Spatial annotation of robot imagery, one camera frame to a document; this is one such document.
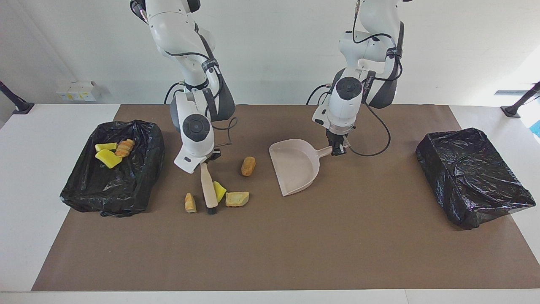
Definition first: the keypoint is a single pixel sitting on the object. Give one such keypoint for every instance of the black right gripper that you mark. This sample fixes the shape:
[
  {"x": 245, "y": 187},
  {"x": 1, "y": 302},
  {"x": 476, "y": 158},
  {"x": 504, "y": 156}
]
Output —
[{"x": 214, "y": 155}]

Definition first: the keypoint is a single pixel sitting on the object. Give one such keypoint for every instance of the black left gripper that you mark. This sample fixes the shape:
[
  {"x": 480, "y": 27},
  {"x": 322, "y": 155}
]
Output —
[{"x": 338, "y": 136}]

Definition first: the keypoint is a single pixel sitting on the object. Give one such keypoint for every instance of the beige brush with black bristles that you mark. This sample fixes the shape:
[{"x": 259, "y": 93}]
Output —
[{"x": 208, "y": 185}]

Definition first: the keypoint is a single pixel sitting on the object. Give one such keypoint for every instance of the yellow sponge wedge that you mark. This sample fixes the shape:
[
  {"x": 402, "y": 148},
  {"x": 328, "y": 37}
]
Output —
[{"x": 220, "y": 191}]

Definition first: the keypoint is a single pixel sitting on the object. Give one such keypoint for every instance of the brown sponge piece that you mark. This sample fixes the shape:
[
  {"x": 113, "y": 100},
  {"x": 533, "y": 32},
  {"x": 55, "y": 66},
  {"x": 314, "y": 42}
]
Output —
[{"x": 248, "y": 166}]

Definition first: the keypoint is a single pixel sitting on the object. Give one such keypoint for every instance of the pale beige sponge chunk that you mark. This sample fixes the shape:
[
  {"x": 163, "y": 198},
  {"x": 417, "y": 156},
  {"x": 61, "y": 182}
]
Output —
[
  {"x": 237, "y": 199},
  {"x": 125, "y": 147},
  {"x": 190, "y": 203}
]

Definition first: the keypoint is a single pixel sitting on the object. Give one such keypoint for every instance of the beige plastic dustpan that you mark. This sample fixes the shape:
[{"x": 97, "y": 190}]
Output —
[{"x": 295, "y": 164}]

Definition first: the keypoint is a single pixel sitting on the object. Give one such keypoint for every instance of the yellow sponge block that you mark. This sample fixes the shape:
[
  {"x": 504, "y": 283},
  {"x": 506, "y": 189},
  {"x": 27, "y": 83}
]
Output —
[{"x": 109, "y": 159}]

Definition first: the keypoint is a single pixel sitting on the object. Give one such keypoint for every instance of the notched yellow sponge piece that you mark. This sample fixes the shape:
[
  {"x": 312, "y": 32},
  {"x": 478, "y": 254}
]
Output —
[{"x": 105, "y": 146}]

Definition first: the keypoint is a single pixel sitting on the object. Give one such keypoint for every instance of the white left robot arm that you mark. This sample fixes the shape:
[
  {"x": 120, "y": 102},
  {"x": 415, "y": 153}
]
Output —
[{"x": 344, "y": 109}]

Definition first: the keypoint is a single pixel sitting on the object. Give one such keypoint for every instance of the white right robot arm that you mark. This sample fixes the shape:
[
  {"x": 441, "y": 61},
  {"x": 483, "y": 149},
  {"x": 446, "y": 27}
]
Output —
[{"x": 168, "y": 29}]

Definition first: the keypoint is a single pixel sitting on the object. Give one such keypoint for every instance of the bin lined with black bag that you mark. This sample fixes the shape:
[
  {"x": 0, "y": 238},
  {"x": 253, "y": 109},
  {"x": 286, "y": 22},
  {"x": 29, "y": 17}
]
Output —
[
  {"x": 114, "y": 190},
  {"x": 468, "y": 177}
]

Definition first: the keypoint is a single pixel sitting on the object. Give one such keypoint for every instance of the brown table mat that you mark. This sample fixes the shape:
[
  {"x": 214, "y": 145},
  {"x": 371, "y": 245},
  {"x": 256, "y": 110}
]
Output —
[{"x": 379, "y": 253}]

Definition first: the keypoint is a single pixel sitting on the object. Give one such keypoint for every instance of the black angled stand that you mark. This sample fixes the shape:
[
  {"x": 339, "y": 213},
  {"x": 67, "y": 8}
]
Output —
[
  {"x": 512, "y": 112},
  {"x": 23, "y": 107}
]

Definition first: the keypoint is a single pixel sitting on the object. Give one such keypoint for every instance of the blue object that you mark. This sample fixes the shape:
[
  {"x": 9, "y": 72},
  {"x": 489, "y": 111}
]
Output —
[{"x": 537, "y": 128}]

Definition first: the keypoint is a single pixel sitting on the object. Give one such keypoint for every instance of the white wall outlet box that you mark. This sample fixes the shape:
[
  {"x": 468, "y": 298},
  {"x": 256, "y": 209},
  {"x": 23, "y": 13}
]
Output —
[{"x": 78, "y": 90}]

